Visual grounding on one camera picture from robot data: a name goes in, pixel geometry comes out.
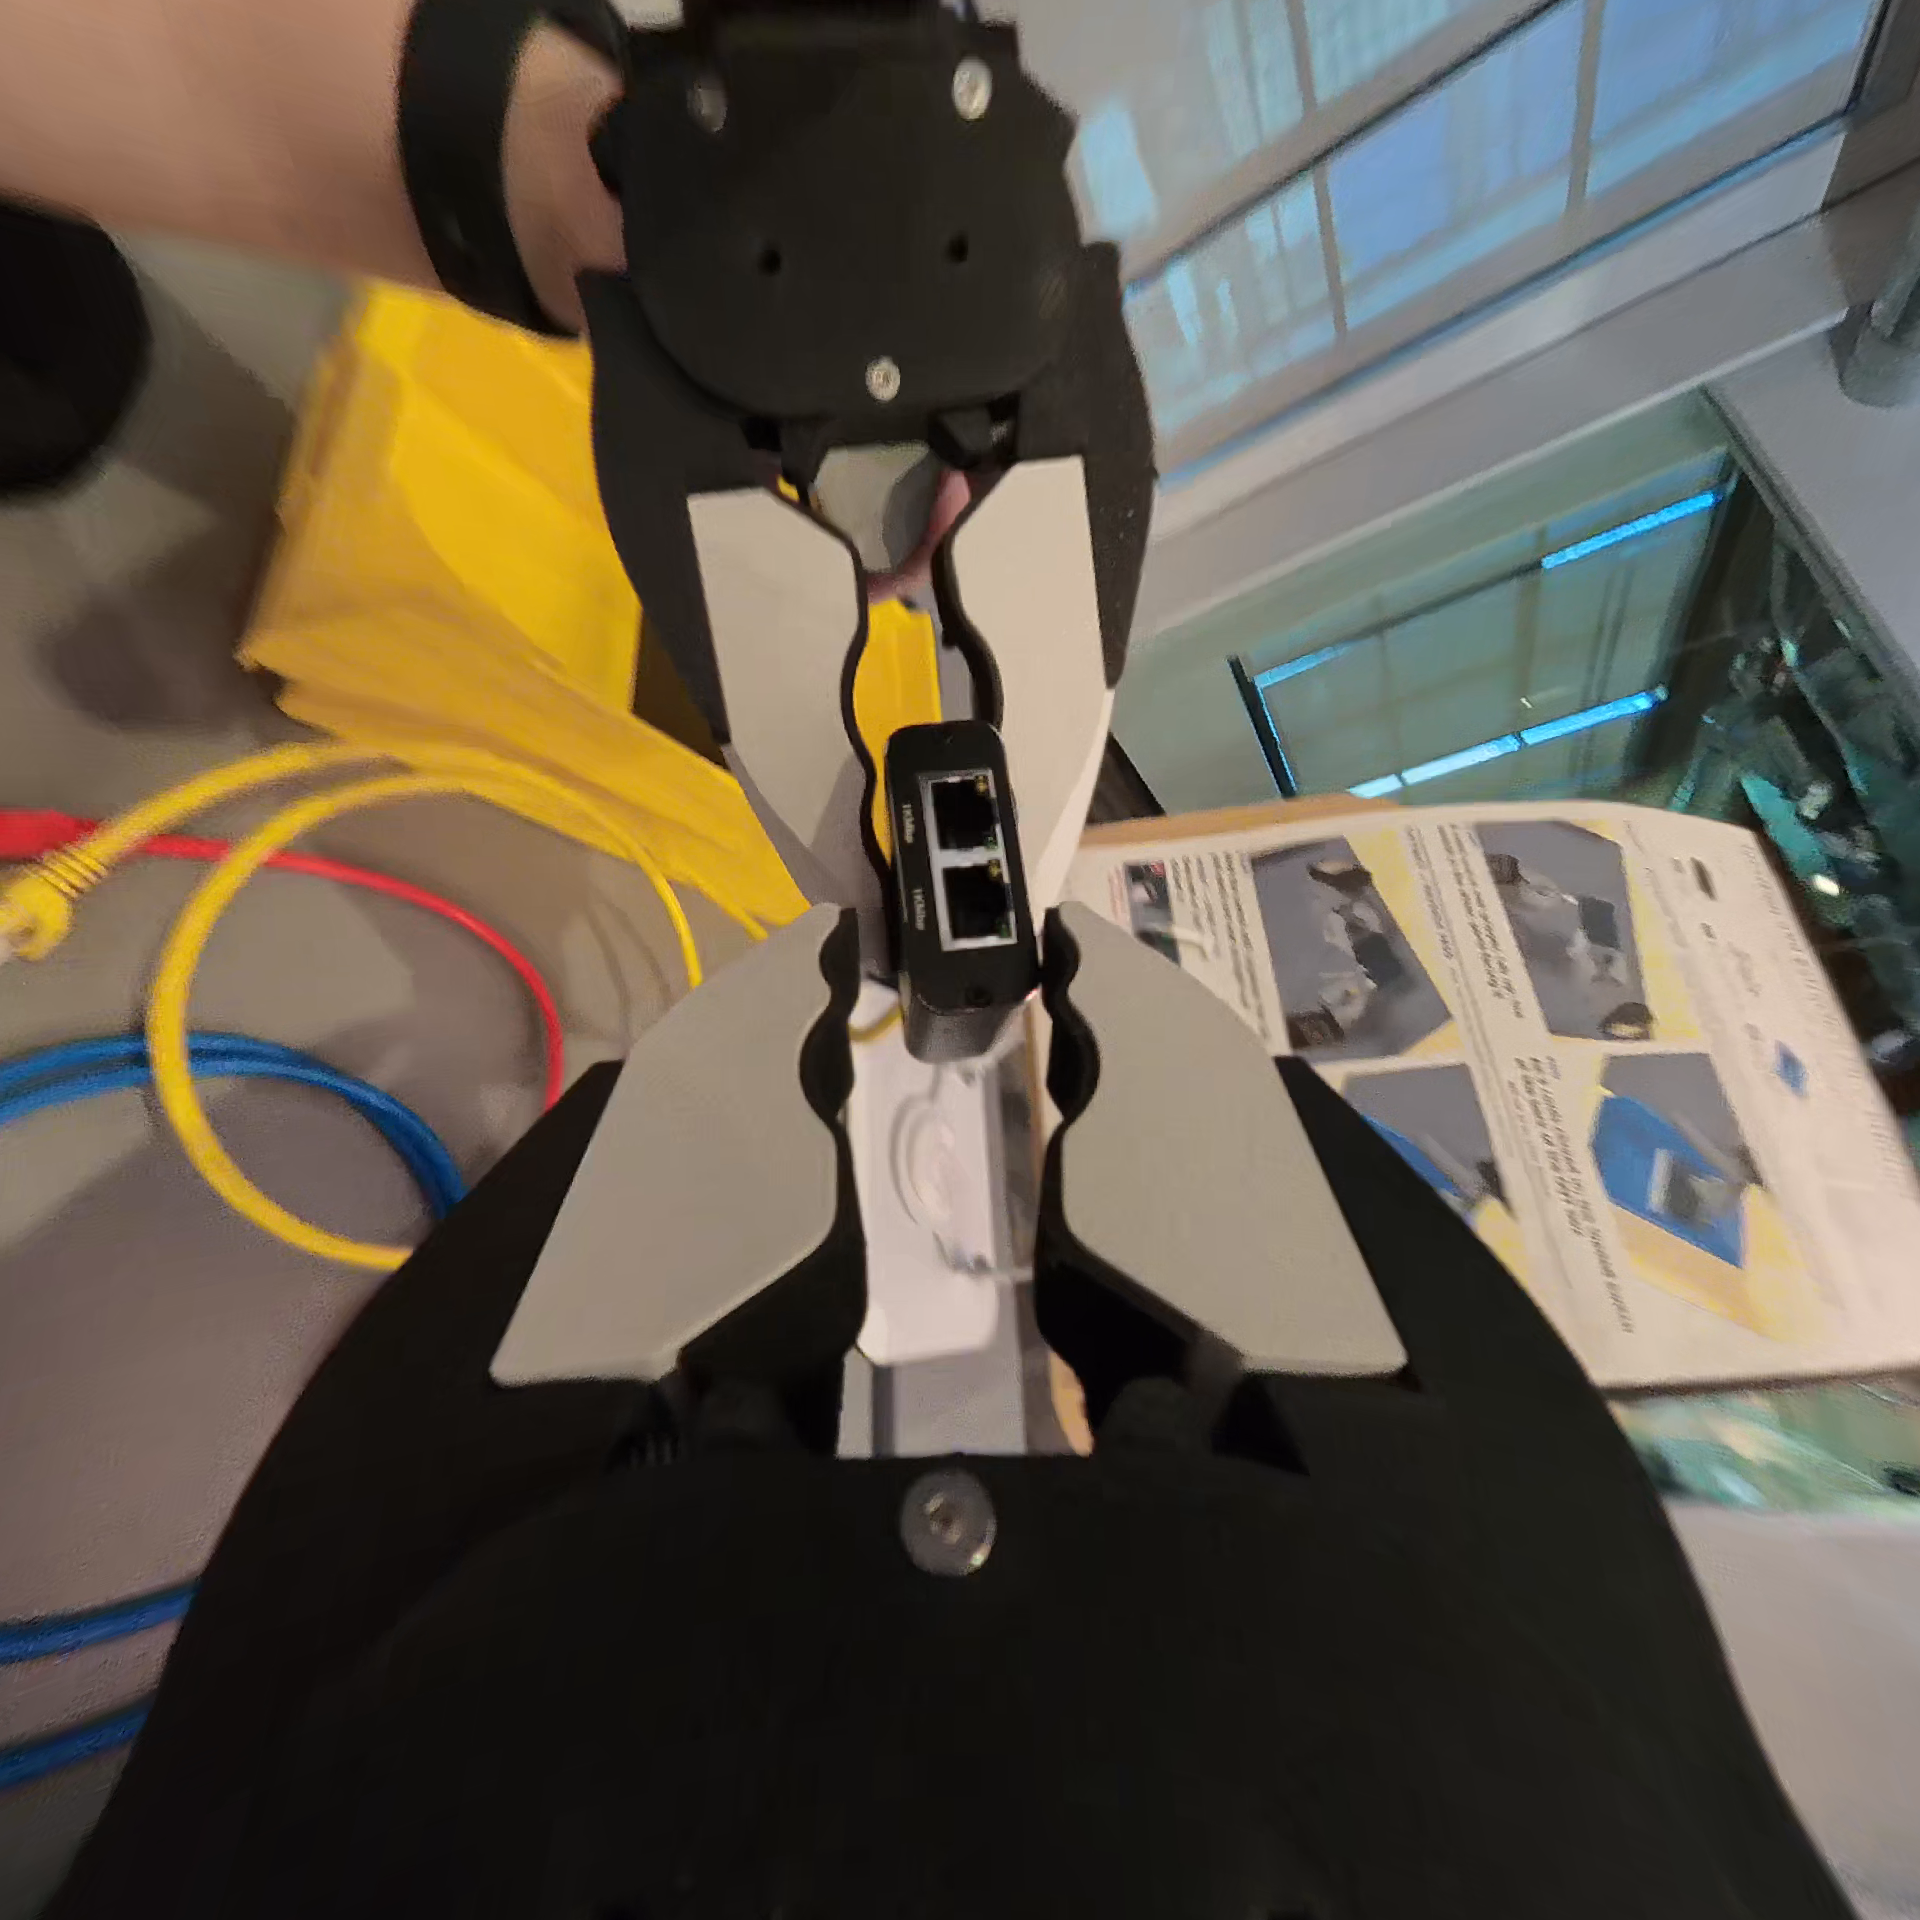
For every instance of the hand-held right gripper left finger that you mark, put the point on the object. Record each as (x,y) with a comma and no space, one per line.
(688,1200)

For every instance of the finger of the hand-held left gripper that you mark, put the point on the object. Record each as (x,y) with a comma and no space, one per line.
(780,675)
(1050,644)

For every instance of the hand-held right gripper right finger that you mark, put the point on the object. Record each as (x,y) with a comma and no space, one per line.
(1215,1200)

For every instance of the black ethernet splitter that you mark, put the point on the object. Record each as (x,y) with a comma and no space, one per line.
(958,886)

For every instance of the yellow plastic bin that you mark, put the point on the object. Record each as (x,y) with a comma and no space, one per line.
(449,571)

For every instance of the person's left hand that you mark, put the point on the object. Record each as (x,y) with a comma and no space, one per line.
(226,119)

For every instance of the white stand base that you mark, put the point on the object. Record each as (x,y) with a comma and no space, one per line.
(930,1259)

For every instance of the instruction sheet on wooden board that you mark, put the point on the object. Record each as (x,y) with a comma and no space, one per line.
(1499,1050)

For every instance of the black wrist watch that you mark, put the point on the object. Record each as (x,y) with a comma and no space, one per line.
(60,359)

